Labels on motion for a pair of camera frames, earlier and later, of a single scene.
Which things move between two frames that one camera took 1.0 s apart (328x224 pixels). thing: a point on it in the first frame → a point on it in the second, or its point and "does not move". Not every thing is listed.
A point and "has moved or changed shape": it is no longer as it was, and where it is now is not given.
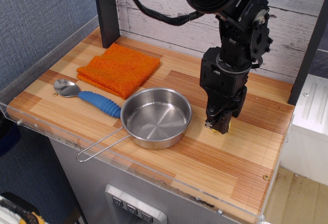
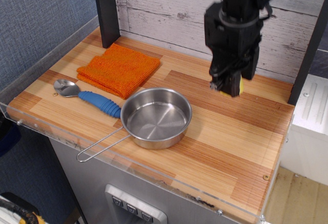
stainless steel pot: (155, 118) does not move
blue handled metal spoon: (66, 87) does not move
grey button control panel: (124, 207) does not move
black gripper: (222, 87) → (230, 40)
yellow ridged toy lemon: (213, 129) has moved or changed shape
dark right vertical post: (310, 55) does not move
